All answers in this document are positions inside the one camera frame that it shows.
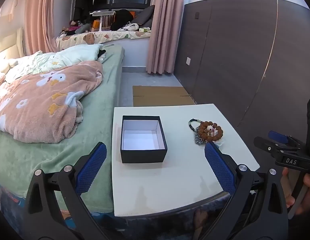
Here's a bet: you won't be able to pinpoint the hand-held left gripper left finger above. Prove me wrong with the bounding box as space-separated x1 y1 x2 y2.
23 142 108 240

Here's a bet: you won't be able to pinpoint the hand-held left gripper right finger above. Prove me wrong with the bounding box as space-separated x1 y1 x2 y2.
202 142 289 240

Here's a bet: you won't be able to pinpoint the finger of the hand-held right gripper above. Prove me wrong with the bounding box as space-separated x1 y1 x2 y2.
268 130 299 147
254 136 283 157

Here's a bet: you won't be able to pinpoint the grey marbled bead bracelet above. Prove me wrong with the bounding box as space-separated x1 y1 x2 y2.
194 130 208 145

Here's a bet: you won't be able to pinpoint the brown bead bracelet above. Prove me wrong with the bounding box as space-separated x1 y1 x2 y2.
197 121 224 143

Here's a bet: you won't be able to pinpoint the black and green bead bracelet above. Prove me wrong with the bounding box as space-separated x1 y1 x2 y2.
188 119 203 133

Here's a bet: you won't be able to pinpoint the black jewelry box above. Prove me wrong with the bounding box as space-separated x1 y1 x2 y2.
120 115 168 164

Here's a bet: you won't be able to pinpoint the person's right hand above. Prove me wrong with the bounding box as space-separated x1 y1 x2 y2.
281 167 310 215

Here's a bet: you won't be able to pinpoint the bed with green sheet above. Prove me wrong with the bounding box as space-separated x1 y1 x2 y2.
0 45 125 213

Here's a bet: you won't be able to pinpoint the pink floral blanket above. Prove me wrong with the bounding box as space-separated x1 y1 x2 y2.
0 60 104 143

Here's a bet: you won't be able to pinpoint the flat cardboard sheet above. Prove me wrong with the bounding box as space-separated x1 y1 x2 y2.
132 86 195 107

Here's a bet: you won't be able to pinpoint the light green pillow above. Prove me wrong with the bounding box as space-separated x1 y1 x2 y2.
53 44 104 64

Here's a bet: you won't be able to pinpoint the white and green quilt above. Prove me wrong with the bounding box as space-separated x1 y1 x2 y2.
5 51 70 82

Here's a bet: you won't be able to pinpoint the printed window seat cushion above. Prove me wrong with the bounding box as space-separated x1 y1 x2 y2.
56 29 151 50

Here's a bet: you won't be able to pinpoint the plush toys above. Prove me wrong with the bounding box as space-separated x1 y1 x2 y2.
61 20 91 34

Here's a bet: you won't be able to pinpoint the cream padded headboard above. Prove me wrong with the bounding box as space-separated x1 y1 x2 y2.
0 27 24 57

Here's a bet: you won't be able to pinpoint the black bag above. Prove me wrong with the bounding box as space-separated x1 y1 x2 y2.
111 9 134 30

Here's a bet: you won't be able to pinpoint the pink curtain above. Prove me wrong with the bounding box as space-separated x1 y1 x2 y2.
145 0 185 75
24 0 58 55

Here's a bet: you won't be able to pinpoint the white desk lamp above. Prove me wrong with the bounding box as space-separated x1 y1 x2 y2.
91 10 116 32

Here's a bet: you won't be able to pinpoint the dark grey pillow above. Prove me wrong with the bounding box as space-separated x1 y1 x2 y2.
131 5 156 28

